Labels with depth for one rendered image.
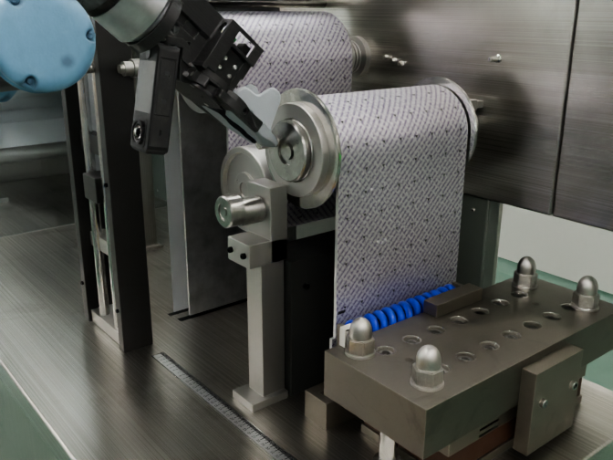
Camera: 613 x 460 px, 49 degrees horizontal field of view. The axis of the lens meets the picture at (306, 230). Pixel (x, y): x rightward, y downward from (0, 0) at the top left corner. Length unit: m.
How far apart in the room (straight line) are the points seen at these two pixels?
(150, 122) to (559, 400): 0.58
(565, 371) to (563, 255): 2.95
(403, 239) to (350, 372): 0.21
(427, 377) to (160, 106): 0.40
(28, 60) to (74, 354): 0.69
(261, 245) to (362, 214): 0.13
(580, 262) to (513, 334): 2.89
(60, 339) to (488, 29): 0.82
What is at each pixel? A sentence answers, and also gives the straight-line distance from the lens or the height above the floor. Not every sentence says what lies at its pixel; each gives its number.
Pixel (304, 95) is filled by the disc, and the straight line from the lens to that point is 0.82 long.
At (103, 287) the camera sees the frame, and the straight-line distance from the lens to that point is 1.17.
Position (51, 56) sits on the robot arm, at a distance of 0.52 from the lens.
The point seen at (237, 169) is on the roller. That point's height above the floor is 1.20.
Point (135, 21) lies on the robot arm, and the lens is 0.70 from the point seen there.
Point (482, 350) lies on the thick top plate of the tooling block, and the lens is 0.84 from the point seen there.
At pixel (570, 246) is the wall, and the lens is 3.79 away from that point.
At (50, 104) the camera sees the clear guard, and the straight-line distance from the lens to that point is 1.71.
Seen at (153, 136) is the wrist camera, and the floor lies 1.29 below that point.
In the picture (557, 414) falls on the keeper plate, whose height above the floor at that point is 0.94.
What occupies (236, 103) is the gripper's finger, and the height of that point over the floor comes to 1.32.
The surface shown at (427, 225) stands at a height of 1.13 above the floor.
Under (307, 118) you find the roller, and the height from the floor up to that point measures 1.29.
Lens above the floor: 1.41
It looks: 18 degrees down
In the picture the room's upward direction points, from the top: straight up
